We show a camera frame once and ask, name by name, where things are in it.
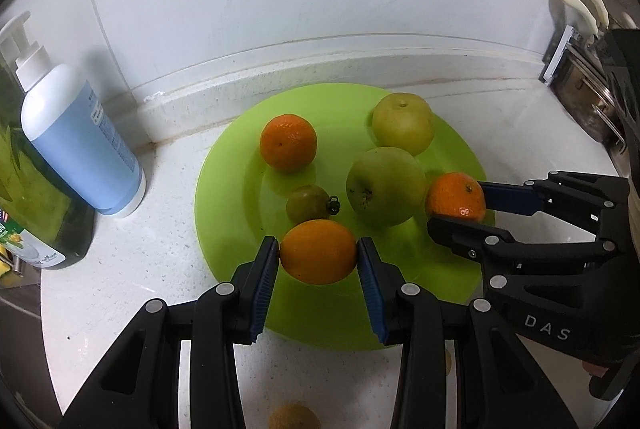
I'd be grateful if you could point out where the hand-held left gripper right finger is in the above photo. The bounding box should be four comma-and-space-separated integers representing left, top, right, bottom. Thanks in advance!
356, 236, 583, 429

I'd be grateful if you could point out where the yellow-green pear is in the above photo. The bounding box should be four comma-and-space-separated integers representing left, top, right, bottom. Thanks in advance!
371, 92, 435, 156

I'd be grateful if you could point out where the green tomato with stem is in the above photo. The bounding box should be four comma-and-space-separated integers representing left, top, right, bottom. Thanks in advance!
285, 185, 341, 226

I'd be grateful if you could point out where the steel pot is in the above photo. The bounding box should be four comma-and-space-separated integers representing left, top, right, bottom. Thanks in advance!
552, 36, 629, 155

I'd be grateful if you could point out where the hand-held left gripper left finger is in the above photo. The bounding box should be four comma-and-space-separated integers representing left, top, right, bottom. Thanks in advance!
59, 235, 280, 429

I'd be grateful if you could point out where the green plate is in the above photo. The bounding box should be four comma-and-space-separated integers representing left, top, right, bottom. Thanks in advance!
195, 82, 496, 351

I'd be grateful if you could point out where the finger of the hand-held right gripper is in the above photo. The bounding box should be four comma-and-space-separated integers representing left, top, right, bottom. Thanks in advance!
477, 170, 631, 231
427, 215, 621, 283

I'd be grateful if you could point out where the light orange mandarin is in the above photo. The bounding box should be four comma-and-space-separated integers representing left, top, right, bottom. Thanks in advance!
280, 219, 358, 286

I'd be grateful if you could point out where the green dish soap bottle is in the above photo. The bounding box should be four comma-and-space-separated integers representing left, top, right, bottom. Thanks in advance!
0, 59, 96, 271

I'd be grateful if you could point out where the green apple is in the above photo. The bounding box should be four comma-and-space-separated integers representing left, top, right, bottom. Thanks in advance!
346, 147, 427, 227

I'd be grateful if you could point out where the white blue pump bottle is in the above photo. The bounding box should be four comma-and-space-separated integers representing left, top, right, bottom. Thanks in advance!
0, 12, 147, 217

